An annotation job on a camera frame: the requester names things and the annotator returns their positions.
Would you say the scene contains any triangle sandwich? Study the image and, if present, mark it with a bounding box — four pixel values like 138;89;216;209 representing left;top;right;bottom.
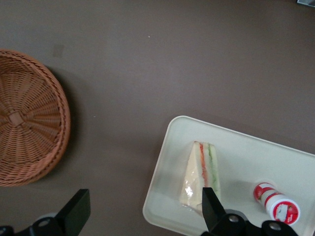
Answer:
177;141;221;217

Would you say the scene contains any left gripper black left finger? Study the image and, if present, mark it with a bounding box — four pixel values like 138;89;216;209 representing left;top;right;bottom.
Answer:
27;188;91;236

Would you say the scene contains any round brown wicker basket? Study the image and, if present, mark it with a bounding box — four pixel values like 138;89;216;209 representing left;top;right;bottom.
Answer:
0;48;71;187

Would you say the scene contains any red white yogurt cup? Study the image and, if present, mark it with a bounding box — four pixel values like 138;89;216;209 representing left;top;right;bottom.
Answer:
253;181;301;225

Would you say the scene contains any beige plastic tray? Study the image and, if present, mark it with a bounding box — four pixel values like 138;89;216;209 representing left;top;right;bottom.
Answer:
142;115;315;236

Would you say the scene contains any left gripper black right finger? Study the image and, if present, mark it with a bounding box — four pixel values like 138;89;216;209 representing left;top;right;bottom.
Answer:
201;187;248;236

